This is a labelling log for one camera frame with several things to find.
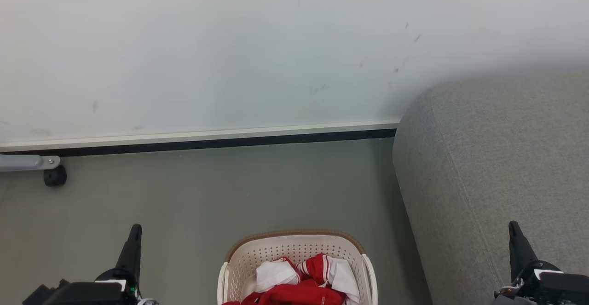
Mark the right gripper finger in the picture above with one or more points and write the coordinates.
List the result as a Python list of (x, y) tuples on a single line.
[(520, 250)]

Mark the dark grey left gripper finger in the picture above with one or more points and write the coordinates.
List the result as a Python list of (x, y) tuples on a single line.
[(131, 252)]

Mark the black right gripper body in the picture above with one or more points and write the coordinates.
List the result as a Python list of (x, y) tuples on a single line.
[(547, 289)]

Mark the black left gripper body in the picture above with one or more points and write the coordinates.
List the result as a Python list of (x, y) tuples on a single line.
[(87, 293)]

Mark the red and white garment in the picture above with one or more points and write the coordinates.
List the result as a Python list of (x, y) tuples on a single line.
[(313, 291)]

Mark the grey fabric sofa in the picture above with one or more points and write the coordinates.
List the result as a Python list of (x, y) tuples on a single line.
[(487, 167)]

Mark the black caster wheel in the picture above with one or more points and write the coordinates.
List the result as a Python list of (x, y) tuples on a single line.
[(55, 176)]

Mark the white and black baseboard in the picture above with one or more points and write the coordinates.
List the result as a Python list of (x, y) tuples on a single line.
[(198, 138)]

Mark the grey furniture leg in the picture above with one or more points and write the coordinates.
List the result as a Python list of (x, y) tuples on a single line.
[(23, 162)]

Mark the white perforated laundry basket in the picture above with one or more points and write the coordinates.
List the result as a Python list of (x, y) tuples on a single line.
[(294, 249)]

